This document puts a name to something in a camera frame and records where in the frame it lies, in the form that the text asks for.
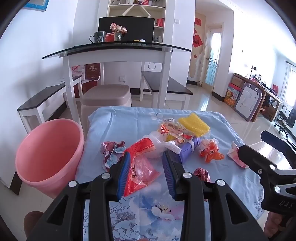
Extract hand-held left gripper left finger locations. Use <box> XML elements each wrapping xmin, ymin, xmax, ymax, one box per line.
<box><xmin>25</xmin><ymin>152</ymin><xmax>132</xmax><ymax>241</ymax></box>

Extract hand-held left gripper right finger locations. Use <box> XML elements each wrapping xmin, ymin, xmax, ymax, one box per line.
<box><xmin>162</xmin><ymin>151</ymin><xmax>270</xmax><ymax>241</ymax></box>

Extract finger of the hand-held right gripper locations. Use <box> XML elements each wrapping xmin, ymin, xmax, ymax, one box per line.
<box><xmin>238</xmin><ymin>144</ymin><xmax>296</xmax><ymax>202</ymax></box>
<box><xmin>261</xmin><ymin>130</ymin><xmax>296</xmax><ymax>154</ymax></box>

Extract clear red-printed plastic bag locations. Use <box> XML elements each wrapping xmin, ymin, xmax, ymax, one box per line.
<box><xmin>124</xmin><ymin>137</ymin><xmax>162</xmax><ymax>197</ymax></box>

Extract pink plastic bucket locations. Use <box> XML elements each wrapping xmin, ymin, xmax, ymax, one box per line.
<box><xmin>15</xmin><ymin>119</ymin><xmax>84</xmax><ymax>199</ymax></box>

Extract person's right hand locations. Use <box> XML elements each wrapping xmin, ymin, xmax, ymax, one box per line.
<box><xmin>264</xmin><ymin>212</ymin><xmax>286</xmax><ymax>239</ymax></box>

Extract black office chair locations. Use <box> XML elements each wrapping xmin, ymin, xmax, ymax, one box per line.
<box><xmin>274</xmin><ymin>104</ymin><xmax>296</xmax><ymax>135</ymax></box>

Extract crumpled red blue wrapper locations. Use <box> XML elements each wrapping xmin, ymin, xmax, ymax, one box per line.
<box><xmin>100</xmin><ymin>140</ymin><xmax>126</xmax><ymax>172</ymax></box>

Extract clear snack bag orange label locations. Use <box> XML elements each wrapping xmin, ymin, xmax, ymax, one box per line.
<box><xmin>158</xmin><ymin>118</ymin><xmax>192</xmax><ymax>143</ymax></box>

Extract crumpled orange wrapper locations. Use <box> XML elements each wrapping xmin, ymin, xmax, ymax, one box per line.
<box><xmin>199</xmin><ymin>138</ymin><xmax>224</xmax><ymax>164</ymax></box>

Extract wooden desk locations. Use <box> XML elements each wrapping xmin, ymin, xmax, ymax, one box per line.
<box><xmin>232</xmin><ymin>73</ymin><xmax>282</xmax><ymax>122</ymax></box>

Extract purple white drawing board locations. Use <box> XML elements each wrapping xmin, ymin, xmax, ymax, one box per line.
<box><xmin>235</xmin><ymin>84</ymin><xmax>265</xmax><ymax>122</ymax></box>

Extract yellow foam fruit net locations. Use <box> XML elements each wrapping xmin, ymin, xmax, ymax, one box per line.
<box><xmin>178</xmin><ymin>112</ymin><xmax>211</xmax><ymax>138</ymax></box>

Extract blue floral cloth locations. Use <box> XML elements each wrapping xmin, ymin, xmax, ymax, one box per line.
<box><xmin>75</xmin><ymin>106</ymin><xmax>264</xmax><ymax>241</ymax></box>

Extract colourful fruit box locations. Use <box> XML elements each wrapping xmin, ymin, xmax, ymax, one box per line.
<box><xmin>224</xmin><ymin>83</ymin><xmax>241</xmax><ymax>107</ymax></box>

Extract beige plastic stool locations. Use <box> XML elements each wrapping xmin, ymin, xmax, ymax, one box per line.
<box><xmin>81</xmin><ymin>85</ymin><xmax>132</xmax><ymax>131</ymax></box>

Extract white bench dark seat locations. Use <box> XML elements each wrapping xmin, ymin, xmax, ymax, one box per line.
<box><xmin>141</xmin><ymin>71</ymin><xmax>193</xmax><ymax>110</ymax></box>
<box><xmin>17</xmin><ymin>75</ymin><xmax>84</xmax><ymax>131</ymax></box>

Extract white door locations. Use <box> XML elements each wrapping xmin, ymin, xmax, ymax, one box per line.
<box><xmin>203</xmin><ymin>23</ymin><xmax>224</xmax><ymax>93</ymax></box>

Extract red cardboard boxes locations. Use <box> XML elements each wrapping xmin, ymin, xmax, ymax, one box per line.
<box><xmin>72</xmin><ymin>62</ymin><xmax>101</xmax><ymax>93</ymax></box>

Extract white table black glass top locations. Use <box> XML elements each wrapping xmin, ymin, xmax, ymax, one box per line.
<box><xmin>42</xmin><ymin>43</ymin><xmax>192</xmax><ymax>126</ymax></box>

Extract dark mug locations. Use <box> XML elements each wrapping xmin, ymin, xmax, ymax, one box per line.
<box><xmin>90</xmin><ymin>31</ymin><xmax>106</xmax><ymax>44</ymax></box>

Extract glass vase with flowers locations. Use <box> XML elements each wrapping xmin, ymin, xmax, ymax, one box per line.
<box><xmin>110</xmin><ymin>23</ymin><xmax>127</xmax><ymax>42</ymax></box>

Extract black monitor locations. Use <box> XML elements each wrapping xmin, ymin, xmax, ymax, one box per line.
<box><xmin>98</xmin><ymin>17</ymin><xmax>155</xmax><ymax>43</ymax></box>

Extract row of shelf jars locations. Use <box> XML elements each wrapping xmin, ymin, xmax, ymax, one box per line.
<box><xmin>110</xmin><ymin>0</ymin><xmax>162</xmax><ymax>5</ymax></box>

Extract blue framed picture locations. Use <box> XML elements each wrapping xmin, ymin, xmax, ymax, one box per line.
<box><xmin>24</xmin><ymin>0</ymin><xmax>47</xmax><ymax>11</ymax></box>

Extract white wall shelf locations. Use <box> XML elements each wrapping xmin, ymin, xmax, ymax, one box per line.
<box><xmin>107</xmin><ymin>0</ymin><xmax>166</xmax><ymax>43</ymax></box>

